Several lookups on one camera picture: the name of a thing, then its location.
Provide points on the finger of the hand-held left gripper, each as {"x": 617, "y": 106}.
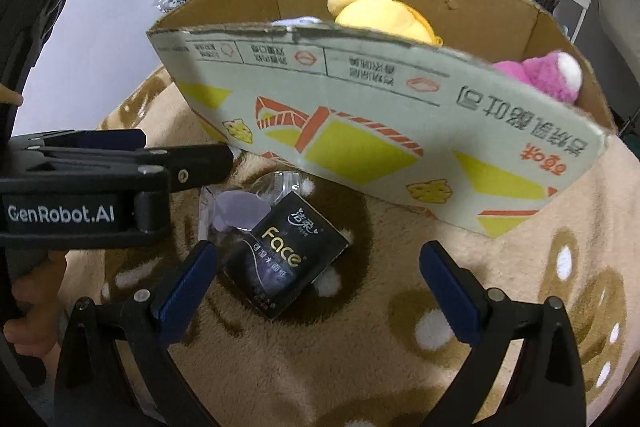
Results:
{"x": 110, "y": 138}
{"x": 200, "y": 169}

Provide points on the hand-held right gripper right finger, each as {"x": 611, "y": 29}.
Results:
{"x": 450, "y": 292}

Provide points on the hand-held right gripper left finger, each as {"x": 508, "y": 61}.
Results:
{"x": 185, "y": 292}

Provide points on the clear plastic packet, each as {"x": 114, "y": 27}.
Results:
{"x": 235, "y": 212}

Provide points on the black tissue pack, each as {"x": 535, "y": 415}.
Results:
{"x": 285, "y": 257}

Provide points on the printed cardboard box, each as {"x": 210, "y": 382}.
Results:
{"x": 350, "y": 117}

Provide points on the white fluffy plush toy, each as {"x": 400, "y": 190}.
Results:
{"x": 295, "y": 22}

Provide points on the yellow plush toy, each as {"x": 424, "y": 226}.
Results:
{"x": 375, "y": 17}

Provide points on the pink plush toy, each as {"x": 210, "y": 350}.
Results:
{"x": 540, "y": 74}

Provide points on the person's left hand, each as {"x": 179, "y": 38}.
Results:
{"x": 42, "y": 307}

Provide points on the beige printed blanket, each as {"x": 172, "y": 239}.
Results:
{"x": 375, "y": 357}

